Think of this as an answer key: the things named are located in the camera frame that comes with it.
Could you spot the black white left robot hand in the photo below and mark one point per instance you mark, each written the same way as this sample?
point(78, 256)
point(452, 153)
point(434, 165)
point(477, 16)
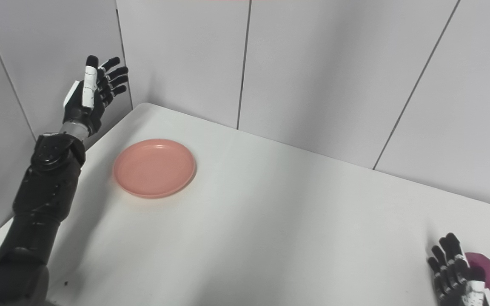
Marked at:
point(84, 108)

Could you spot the pink round plate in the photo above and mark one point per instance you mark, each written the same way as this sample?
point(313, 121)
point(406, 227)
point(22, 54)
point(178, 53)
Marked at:
point(155, 168)

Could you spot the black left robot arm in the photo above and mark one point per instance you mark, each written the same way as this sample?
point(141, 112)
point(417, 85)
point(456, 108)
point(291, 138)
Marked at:
point(41, 204)

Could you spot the purple red onion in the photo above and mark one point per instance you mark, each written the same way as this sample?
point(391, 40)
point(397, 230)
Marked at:
point(488, 270)

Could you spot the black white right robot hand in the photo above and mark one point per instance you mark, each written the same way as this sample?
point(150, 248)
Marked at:
point(451, 276)

